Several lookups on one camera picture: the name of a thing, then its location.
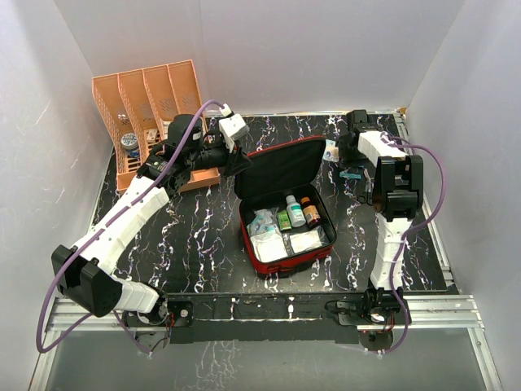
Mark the clear bag of plasters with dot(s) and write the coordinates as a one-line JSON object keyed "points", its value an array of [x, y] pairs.
{"points": [[272, 214]]}

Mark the red black medicine case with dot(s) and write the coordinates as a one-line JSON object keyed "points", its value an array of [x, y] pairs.
{"points": [[276, 172]]}

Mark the small teal sachet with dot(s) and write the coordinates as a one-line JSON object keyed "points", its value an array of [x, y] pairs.
{"points": [[350, 176]]}

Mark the round blue tin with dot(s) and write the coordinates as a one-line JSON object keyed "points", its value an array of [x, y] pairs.
{"points": [[129, 142]]}

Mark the gauze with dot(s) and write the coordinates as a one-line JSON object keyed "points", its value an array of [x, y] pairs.
{"points": [[269, 247]]}

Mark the teal bandage packet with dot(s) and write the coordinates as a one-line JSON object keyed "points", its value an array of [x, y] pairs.
{"points": [[259, 225]]}

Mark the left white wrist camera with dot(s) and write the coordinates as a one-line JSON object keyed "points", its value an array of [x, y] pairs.
{"points": [[232, 126]]}

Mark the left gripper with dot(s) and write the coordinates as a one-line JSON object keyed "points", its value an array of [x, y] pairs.
{"points": [[236, 161]]}

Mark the brown bottle orange cap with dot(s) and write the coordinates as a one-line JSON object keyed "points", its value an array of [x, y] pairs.
{"points": [[311, 214]]}

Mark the small medicine boxes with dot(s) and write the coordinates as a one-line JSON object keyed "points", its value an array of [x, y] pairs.
{"points": [[152, 136]]}

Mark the blue cotton swab bag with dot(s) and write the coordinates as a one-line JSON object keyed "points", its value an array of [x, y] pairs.
{"points": [[331, 154]]}

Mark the white bottle green label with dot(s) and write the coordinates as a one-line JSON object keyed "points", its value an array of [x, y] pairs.
{"points": [[295, 212]]}

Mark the white gauze pad pack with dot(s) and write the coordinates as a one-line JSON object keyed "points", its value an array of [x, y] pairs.
{"points": [[306, 241]]}

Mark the orange plastic file organizer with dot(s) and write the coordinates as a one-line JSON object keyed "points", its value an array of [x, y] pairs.
{"points": [[138, 100]]}

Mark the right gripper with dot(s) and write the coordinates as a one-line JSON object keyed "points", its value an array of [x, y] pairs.
{"points": [[344, 160]]}

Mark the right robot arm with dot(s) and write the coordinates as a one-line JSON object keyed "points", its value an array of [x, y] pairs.
{"points": [[395, 192]]}

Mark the green wind oil box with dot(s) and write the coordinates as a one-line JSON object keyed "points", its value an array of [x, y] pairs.
{"points": [[284, 221]]}

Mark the white medicine box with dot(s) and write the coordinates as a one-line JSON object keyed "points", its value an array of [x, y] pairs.
{"points": [[165, 124]]}

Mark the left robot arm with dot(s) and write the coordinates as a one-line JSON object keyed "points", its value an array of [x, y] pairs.
{"points": [[85, 272]]}

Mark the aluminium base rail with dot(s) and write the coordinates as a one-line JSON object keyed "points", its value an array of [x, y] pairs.
{"points": [[282, 316]]}

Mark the black handled scissors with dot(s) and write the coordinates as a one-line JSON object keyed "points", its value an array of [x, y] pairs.
{"points": [[366, 196]]}

